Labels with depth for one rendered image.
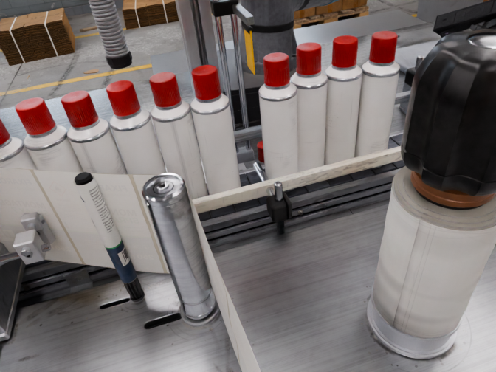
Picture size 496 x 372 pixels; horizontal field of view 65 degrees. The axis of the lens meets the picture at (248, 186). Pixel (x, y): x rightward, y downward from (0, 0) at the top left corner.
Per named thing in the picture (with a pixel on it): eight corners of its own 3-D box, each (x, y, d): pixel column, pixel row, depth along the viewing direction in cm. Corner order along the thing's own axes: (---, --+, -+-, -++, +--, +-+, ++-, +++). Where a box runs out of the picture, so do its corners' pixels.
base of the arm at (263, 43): (246, 79, 84) (245, 32, 78) (226, 55, 95) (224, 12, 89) (310, 69, 87) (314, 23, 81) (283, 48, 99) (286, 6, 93)
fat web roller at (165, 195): (184, 332, 43) (137, 208, 31) (178, 299, 47) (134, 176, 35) (223, 319, 44) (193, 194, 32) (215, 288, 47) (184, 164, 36)
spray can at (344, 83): (322, 173, 63) (327, 47, 50) (320, 155, 67) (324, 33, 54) (356, 172, 62) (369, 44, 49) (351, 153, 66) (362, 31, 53)
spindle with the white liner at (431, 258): (396, 372, 38) (486, 85, 19) (352, 297, 44) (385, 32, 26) (475, 343, 39) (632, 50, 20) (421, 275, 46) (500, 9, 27)
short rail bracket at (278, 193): (275, 253, 57) (270, 191, 50) (269, 239, 59) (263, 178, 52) (295, 247, 58) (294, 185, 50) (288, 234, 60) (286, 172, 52)
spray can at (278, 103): (277, 197, 59) (269, 69, 46) (260, 180, 63) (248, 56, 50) (305, 184, 61) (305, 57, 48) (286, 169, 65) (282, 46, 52)
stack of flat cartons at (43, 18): (7, 66, 381) (-9, 33, 361) (14, 49, 422) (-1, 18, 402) (75, 52, 394) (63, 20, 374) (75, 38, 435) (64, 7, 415)
